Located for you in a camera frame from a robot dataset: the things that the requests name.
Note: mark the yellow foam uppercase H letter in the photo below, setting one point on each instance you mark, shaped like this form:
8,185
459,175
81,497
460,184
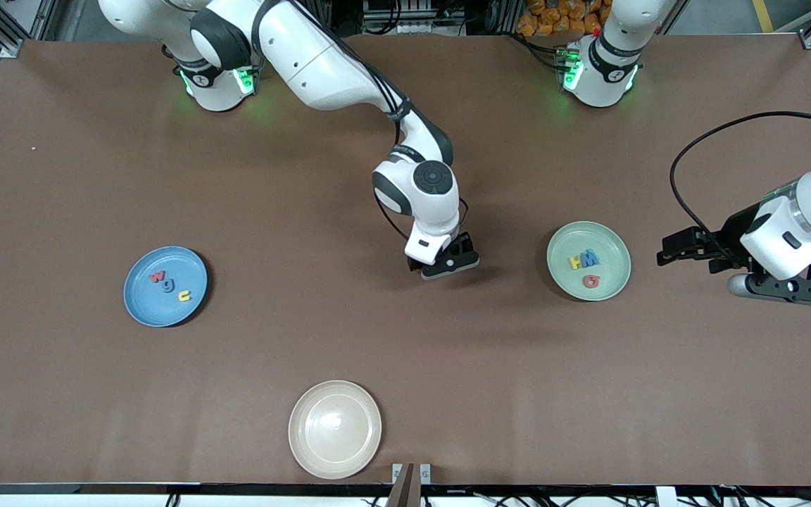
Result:
574,263

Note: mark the red foam lowercase w letter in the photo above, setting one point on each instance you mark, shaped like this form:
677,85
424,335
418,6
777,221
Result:
158,277

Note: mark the pink foam uppercase Q letter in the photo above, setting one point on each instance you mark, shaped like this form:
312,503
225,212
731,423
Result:
587,282

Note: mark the blue foam uppercase W letter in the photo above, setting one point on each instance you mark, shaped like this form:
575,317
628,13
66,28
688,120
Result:
592,258

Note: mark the metal table edge rail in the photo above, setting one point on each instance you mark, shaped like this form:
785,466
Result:
96,487

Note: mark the orange packets pile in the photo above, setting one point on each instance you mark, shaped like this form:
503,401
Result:
553,17

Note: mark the blue plate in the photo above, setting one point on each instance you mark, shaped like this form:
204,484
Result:
166,313

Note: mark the beige plate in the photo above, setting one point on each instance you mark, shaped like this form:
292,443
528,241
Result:
335,429

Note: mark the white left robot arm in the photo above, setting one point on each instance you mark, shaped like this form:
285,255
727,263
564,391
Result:
610,70

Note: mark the small white box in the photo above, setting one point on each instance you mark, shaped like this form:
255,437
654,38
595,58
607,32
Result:
666,496

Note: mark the grey metal edge bracket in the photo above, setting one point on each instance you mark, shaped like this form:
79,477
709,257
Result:
425,473

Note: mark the green plate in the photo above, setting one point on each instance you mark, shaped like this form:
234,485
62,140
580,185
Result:
613,282

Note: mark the brown wedge-shaped pole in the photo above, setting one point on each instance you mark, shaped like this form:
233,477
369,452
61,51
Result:
403,489

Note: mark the blue foam lowercase g letter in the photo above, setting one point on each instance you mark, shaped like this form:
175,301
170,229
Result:
168,285

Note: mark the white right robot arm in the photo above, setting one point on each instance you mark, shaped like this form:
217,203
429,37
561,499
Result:
321,63

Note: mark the brown table cover sheet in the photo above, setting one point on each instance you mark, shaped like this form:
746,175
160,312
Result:
588,394

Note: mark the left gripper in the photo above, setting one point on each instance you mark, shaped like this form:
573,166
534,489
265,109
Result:
731,239

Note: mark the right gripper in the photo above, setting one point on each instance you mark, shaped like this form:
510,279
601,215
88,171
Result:
461,246

